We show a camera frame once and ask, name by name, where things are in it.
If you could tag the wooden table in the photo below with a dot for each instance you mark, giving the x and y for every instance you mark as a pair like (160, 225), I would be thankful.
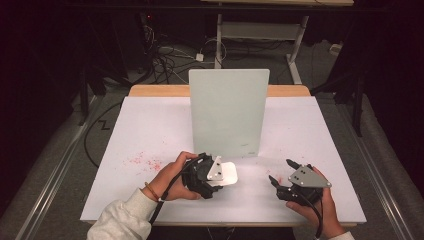
(150, 90)

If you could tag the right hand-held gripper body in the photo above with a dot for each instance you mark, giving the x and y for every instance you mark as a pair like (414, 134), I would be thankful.
(306, 180)

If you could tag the person's left hand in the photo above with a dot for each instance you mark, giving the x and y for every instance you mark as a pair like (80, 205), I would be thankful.
(166, 181)

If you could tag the white power strip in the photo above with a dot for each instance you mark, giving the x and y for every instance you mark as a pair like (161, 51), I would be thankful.
(336, 49)

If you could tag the aluminium floor rail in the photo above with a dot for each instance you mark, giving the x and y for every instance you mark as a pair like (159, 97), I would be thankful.
(376, 180)
(56, 173)

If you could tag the person's right hand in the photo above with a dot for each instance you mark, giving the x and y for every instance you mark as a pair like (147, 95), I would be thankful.
(330, 213)

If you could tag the white table cover sheet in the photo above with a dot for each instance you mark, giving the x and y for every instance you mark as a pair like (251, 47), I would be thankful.
(140, 133)

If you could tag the white whiteboard eraser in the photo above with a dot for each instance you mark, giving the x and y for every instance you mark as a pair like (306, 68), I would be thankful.
(228, 173)

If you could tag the black metal stand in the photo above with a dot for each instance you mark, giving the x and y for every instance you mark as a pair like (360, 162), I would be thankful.
(358, 106)
(83, 100)

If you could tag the frosted glass whiteboard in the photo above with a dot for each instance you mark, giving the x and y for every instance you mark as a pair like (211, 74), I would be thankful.
(226, 113)

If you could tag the white frame desk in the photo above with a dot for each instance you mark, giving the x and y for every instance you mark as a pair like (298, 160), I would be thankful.
(256, 30)

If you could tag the white power adapter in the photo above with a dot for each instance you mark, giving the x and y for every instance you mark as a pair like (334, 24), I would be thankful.
(199, 57)

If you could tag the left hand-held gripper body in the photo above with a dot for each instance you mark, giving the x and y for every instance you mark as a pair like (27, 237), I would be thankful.
(200, 175)

